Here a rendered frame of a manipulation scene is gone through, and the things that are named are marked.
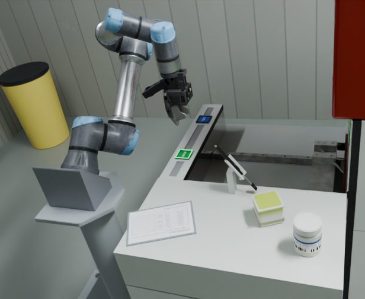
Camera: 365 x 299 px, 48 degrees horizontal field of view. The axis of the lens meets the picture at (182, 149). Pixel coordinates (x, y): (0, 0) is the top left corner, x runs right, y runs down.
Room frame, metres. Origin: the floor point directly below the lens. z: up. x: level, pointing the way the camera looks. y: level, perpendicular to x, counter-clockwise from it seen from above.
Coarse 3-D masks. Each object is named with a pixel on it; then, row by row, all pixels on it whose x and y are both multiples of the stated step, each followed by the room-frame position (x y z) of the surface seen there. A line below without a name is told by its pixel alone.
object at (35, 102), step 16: (32, 64) 3.62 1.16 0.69; (48, 64) 3.55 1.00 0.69; (0, 80) 3.37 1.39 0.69; (16, 80) 3.29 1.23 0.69; (32, 80) 3.29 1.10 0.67; (48, 80) 3.41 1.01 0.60; (16, 96) 3.27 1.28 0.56; (32, 96) 3.27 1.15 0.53; (48, 96) 3.35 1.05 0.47; (16, 112) 3.33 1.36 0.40; (32, 112) 3.27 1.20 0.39; (48, 112) 3.32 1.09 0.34; (32, 128) 3.29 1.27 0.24; (48, 128) 3.30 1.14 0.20; (64, 128) 3.41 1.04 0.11; (32, 144) 3.36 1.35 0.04; (48, 144) 3.29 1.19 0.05
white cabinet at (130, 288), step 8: (128, 288) 0.86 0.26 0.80; (136, 288) 0.84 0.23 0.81; (144, 288) 0.83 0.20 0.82; (136, 296) 0.85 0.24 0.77; (144, 296) 0.84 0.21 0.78; (152, 296) 0.82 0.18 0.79; (160, 296) 0.81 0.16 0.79; (168, 296) 0.80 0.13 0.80; (176, 296) 0.79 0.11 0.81; (184, 296) 0.77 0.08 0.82
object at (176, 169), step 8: (208, 104) 1.65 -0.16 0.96; (216, 104) 1.64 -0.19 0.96; (200, 112) 1.59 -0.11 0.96; (208, 112) 1.59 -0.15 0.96; (216, 112) 1.56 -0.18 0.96; (192, 128) 1.47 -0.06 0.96; (200, 128) 1.47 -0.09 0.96; (208, 128) 1.45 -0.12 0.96; (184, 136) 1.42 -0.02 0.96; (192, 136) 1.41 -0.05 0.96; (200, 136) 1.39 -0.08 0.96; (184, 144) 1.36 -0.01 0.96; (192, 144) 1.36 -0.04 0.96; (200, 144) 1.34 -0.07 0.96; (176, 152) 1.32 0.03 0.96; (176, 160) 1.26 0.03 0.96; (184, 160) 1.25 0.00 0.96; (192, 160) 1.24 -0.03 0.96; (168, 168) 1.22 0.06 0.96; (176, 168) 1.22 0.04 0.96; (184, 168) 1.20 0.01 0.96; (160, 176) 1.19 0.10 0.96; (168, 176) 1.18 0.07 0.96; (176, 176) 1.17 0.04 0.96; (184, 176) 1.16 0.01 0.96
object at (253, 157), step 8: (216, 152) 1.42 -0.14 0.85; (232, 152) 1.40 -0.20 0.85; (240, 152) 1.38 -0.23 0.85; (240, 160) 1.37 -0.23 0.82; (248, 160) 1.35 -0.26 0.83; (256, 160) 1.34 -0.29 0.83; (264, 160) 1.32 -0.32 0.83; (272, 160) 1.31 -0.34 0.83; (280, 160) 1.30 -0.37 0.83; (288, 160) 1.28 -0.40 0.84; (296, 160) 1.27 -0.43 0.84; (304, 160) 1.26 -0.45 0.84; (336, 160) 1.21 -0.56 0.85
